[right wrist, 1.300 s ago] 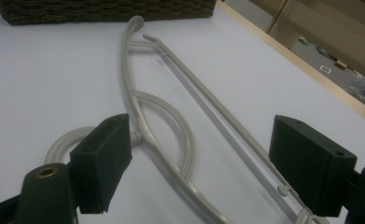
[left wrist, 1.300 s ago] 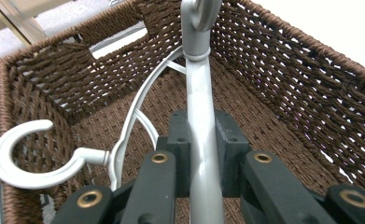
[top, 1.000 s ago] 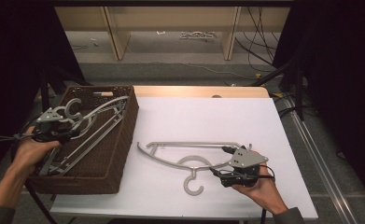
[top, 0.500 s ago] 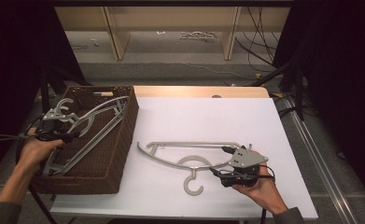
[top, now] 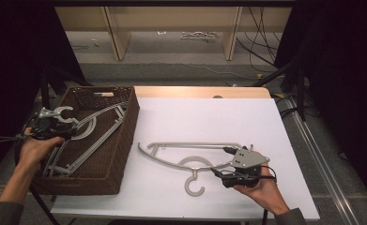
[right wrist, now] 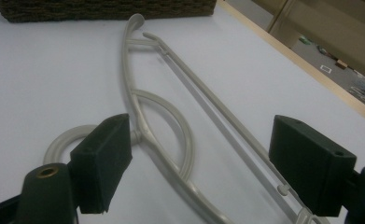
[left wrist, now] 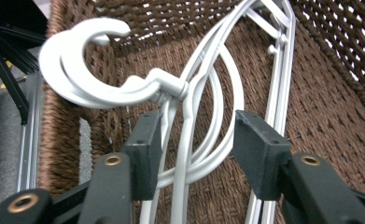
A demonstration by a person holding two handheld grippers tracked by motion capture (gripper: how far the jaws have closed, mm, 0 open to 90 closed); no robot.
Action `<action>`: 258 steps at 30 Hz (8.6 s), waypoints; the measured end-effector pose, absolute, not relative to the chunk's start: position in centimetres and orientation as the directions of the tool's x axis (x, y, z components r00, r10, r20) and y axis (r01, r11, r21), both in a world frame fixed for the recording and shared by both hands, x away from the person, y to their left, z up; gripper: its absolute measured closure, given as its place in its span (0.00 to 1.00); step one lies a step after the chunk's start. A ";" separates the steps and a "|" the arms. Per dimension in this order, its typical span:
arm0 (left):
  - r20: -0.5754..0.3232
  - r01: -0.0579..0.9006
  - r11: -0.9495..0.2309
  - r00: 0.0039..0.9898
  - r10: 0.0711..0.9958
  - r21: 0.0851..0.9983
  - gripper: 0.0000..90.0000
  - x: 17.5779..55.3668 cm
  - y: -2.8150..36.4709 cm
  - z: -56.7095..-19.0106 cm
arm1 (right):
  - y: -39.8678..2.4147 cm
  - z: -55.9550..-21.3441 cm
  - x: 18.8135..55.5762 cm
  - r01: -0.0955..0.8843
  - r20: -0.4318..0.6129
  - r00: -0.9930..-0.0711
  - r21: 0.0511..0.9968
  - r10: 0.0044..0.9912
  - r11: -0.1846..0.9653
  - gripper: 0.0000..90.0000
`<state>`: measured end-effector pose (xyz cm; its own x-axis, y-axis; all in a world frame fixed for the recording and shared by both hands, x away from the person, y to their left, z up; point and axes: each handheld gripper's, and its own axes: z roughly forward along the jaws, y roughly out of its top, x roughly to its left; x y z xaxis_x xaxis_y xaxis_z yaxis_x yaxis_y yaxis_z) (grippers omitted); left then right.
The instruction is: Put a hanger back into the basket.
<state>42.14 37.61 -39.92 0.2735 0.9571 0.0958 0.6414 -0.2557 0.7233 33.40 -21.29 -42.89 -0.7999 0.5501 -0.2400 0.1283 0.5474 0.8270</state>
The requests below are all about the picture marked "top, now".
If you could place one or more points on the beige wooden shelf unit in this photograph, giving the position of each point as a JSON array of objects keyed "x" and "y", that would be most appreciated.
[{"x": 171, "y": 18}]

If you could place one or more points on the aluminium floor rail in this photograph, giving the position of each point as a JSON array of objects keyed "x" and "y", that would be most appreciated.
[{"x": 322, "y": 162}]

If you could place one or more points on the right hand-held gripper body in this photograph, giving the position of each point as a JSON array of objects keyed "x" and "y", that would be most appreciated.
[{"x": 248, "y": 159}]

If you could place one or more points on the brown wicker basket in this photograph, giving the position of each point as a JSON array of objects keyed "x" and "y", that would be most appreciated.
[{"x": 109, "y": 175}]

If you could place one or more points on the grey plastic clothes hanger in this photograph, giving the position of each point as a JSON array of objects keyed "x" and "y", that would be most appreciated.
[
  {"x": 192, "y": 190},
  {"x": 59, "y": 110}
]

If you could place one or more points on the person's right hand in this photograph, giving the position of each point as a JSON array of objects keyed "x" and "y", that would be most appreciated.
[{"x": 267, "y": 190}]

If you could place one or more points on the black metal stand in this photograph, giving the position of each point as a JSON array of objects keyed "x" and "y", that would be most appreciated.
[
  {"x": 300, "y": 93},
  {"x": 45, "y": 93}
]

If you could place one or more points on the white hangers on floor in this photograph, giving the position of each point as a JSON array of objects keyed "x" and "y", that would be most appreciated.
[{"x": 199, "y": 35}]

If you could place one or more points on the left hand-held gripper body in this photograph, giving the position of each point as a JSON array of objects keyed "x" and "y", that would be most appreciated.
[{"x": 46, "y": 129}]

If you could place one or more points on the person's left hand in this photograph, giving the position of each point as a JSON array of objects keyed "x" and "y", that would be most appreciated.
[{"x": 34, "y": 153}]

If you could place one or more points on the white table sheet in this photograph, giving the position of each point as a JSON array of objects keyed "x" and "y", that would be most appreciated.
[{"x": 203, "y": 118}]

